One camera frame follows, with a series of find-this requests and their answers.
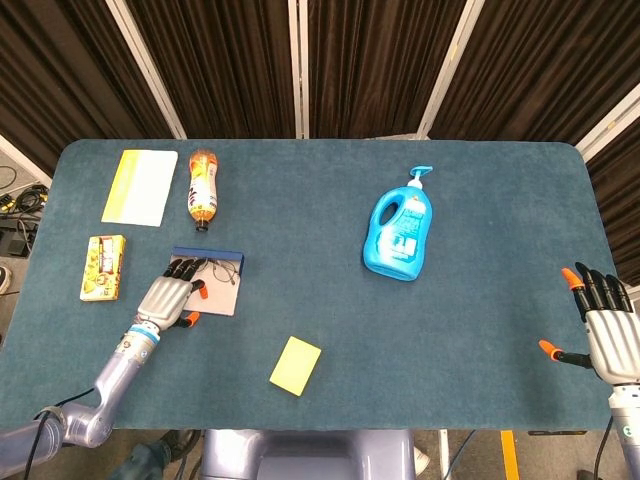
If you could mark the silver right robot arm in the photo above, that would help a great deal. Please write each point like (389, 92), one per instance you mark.
(625, 420)

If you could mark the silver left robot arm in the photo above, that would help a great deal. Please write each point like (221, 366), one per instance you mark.
(120, 370)

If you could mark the black floor pedal box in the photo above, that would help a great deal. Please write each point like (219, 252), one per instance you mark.
(15, 245)

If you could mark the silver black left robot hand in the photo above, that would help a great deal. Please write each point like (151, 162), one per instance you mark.
(165, 300)

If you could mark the teal table cloth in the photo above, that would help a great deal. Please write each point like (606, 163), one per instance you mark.
(450, 350)

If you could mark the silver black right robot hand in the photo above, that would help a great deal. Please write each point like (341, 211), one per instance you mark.
(615, 345)

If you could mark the yellow sponge block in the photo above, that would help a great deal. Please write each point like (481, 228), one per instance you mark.
(295, 366)

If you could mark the brown pleated curtain panel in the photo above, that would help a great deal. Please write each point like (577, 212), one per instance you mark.
(540, 70)
(620, 200)
(220, 70)
(375, 70)
(60, 70)

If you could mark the person leg in jeans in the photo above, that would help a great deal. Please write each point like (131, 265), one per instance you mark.
(150, 460)

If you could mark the blue edged notebook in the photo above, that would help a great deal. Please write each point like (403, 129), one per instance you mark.
(220, 300)

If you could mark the yellow and white booklet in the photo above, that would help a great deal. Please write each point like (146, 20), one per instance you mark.
(140, 187)

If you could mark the yellow snack box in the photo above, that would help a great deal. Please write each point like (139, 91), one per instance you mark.
(102, 270)

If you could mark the white table leg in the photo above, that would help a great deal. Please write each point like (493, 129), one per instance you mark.
(444, 455)

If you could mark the white screen frame post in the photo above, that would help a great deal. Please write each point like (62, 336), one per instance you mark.
(22, 160)
(294, 70)
(450, 70)
(147, 70)
(610, 122)

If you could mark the grey robot torso base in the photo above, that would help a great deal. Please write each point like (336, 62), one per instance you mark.
(310, 455)

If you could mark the blue detergent pump bottle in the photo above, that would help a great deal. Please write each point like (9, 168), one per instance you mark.
(395, 250)

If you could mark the orange drink bottle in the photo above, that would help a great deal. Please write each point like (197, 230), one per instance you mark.
(202, 190)

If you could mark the white shoe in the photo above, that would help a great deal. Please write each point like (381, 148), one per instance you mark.
(421, 460)

